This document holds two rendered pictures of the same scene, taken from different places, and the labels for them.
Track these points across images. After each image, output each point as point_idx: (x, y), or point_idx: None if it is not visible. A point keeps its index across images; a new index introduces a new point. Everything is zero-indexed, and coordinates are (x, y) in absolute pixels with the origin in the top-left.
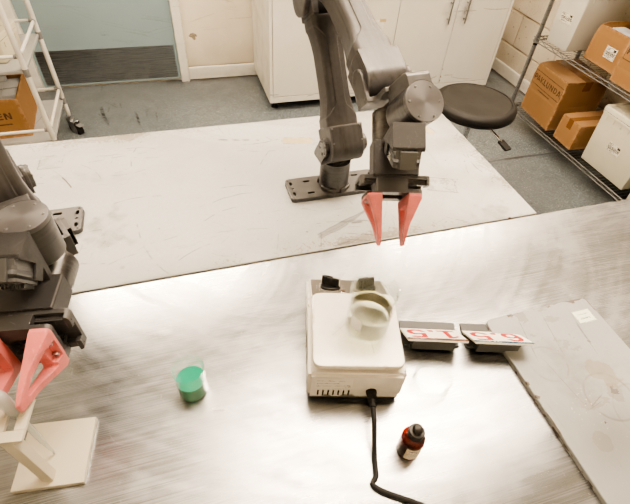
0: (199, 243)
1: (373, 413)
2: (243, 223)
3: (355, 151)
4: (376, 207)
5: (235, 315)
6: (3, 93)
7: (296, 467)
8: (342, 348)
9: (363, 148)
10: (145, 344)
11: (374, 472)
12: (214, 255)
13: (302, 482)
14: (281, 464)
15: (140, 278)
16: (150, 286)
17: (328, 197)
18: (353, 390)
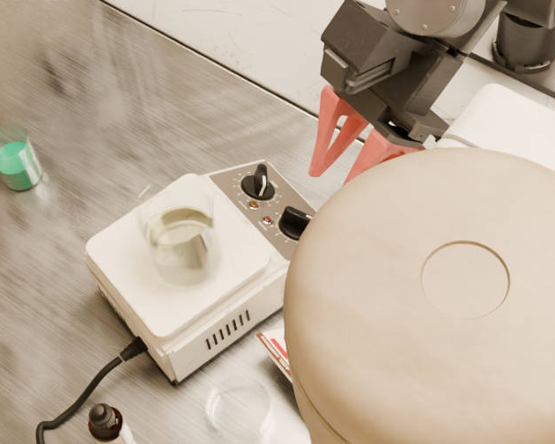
0: (231, 4)
1: (110, 363)
2: (317, 16)
3: (530, 11)
4: (323, 114)
5: (152, 132)
6: None
7: (7, 337)
8: (129, 257)
9: (548, 15)
10: (40, 87)
11: (55, 418)
12: (226, 35)
13: None
14: (0, 321)
15: (121, 3)
16: (118, 21)
17: (490, 65)
18: (128, 323)
